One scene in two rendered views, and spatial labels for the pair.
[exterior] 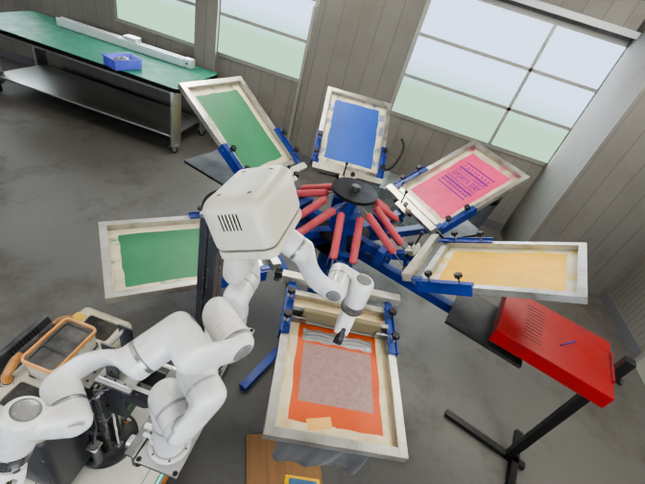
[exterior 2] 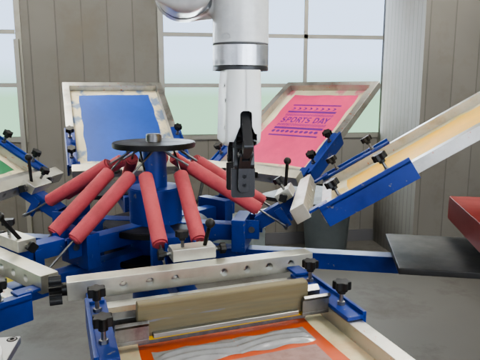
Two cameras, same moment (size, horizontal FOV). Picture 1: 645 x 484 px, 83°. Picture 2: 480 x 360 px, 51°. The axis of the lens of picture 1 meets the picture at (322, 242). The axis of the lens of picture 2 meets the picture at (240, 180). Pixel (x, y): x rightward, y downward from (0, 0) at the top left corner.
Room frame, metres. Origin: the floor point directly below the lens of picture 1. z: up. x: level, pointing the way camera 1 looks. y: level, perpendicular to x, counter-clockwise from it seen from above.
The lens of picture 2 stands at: (0.21, -0.01, 1.51)
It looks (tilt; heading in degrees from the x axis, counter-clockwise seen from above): 10 degrees down; 348
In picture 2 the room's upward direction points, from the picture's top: straight up
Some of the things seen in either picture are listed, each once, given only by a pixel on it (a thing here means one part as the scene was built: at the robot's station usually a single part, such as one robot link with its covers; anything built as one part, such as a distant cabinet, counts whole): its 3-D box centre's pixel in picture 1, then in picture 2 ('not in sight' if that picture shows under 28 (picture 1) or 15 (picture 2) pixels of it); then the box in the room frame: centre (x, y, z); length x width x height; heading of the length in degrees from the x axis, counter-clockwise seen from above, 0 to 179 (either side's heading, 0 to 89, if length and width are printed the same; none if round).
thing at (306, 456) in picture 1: (322, 447); not in sight; (0.80, -0.28, 0.74); 0.45 x 0.03 x 0.43; 98
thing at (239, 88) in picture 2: (347, 315); (240, 102); (0.89, -0.16, 1.49); 0.10 x 0.08 x 0.11; 176
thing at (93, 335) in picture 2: (287, 310); (101, 336); (1.29, 0.07, 0.98); 0.30 x 0.05 x 0.07; 8
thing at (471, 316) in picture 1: (422, 288); (331, 256); (1.88, -0.72, 0.91); 1.34 x 0.41 x 0.08; 68
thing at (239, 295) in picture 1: (238, 297); not in sight; (0.93, 0.24, 1.37); 0.13 x 0.10 x 0.16; 176
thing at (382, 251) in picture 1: (341, 229); (156, 226); (2.13, -0.10, 0.99); 0.82 x 0.79 x 0.12; 8
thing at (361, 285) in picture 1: (348, 284); (211, 3); (0.90, -0.13, 1.62); 0.15 x 0.10 x 0.11; 86
